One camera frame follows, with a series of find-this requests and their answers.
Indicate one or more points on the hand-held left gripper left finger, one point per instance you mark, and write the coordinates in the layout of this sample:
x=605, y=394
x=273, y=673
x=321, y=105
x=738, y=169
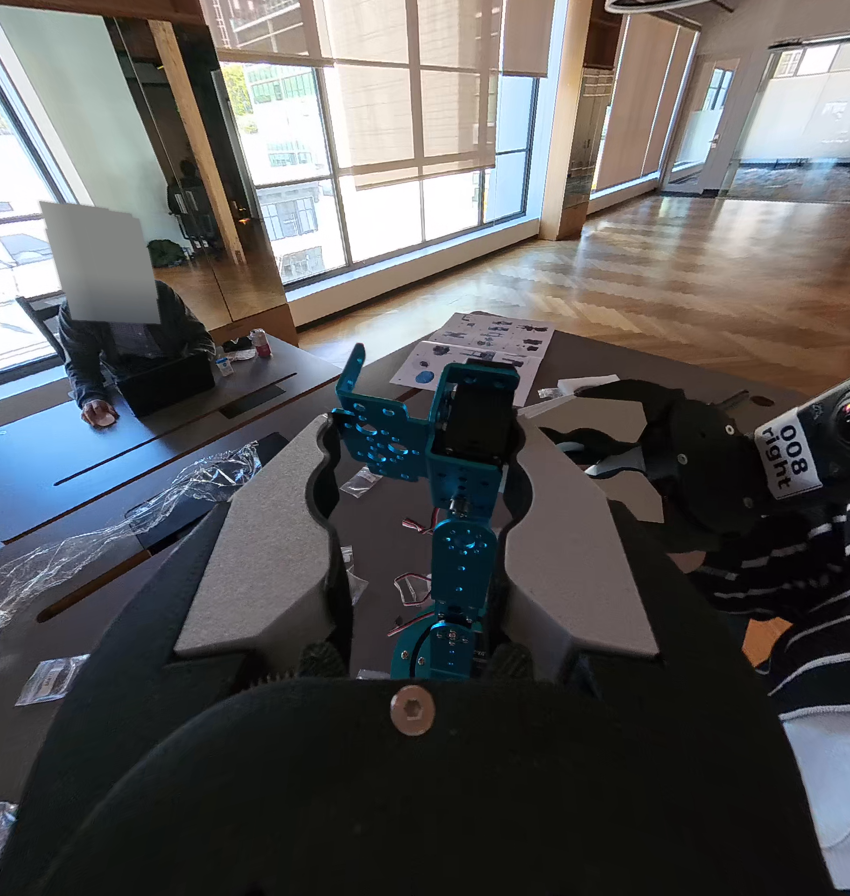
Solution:
x=257, y=560

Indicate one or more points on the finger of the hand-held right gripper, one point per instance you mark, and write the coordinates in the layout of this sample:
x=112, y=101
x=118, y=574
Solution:
x=614, y=462
x=628, y=399

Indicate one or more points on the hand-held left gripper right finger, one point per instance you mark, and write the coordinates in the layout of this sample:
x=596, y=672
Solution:
x=579, y=560

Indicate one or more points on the blue toy robot arm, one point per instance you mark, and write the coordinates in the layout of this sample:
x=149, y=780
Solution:
x=463, y=560

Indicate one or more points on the blue bracket with black servo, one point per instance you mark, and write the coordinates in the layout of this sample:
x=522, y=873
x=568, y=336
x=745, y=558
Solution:
x=383, y=434

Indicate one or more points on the long dark desk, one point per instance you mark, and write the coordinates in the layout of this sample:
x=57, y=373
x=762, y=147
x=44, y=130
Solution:
x=187, y=434

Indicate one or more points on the white foam piece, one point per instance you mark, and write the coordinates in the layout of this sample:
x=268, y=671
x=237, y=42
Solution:
x=586, y=385

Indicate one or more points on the crumpled clear plastic wrap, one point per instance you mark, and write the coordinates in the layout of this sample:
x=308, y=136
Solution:
x=187, y=483

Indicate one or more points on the printed instruction sheet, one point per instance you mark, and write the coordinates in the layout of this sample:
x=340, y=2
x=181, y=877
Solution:
x=481, y=336

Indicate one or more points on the black laptop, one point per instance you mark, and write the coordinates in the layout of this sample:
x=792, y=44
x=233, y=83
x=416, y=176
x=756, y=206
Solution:
x=166, y=385

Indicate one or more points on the red can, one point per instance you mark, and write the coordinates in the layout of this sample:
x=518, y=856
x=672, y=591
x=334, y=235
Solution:
x=260, y=344

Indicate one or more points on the green backpack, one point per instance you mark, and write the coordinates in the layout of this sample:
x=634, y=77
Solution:
x=166, y=253

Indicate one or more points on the black office chair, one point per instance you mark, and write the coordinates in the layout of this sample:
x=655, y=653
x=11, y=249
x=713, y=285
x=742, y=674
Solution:
x=40, y=322

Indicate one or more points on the person's white undershirt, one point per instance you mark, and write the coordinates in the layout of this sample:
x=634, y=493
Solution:
x=838, y=791

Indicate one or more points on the white ceiling lamp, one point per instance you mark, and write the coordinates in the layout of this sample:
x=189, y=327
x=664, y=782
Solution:
x=649, y=5

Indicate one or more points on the wooden pillar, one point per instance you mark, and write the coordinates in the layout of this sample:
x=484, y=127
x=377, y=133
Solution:
x=194, y=140

